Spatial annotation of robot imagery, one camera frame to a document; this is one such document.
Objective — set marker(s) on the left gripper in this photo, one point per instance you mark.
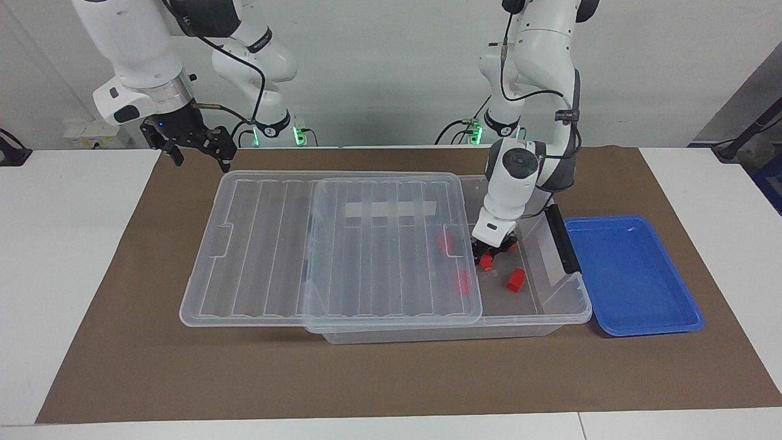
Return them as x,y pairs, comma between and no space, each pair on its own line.
496,242

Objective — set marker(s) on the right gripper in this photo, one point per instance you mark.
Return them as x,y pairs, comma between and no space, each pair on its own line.
177,125

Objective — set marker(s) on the red block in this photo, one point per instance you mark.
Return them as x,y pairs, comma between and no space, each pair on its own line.
486,263
445,243
516,281
463,283

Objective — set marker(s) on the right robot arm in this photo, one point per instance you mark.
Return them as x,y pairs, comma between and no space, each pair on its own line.
134,36

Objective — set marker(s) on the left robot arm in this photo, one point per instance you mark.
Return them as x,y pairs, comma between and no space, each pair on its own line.
537,49

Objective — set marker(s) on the clear plastic box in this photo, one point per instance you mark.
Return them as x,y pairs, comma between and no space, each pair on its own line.
537,305

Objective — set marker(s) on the white power strip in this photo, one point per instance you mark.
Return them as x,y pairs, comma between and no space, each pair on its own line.
91,134

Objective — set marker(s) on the clear plastic lid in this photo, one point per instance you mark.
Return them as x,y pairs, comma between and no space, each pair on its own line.
256,244

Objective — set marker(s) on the blue plastic tray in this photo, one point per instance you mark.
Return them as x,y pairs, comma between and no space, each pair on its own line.
629,275

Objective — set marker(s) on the black stand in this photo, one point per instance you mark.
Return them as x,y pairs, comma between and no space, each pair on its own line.
12,153
742,137

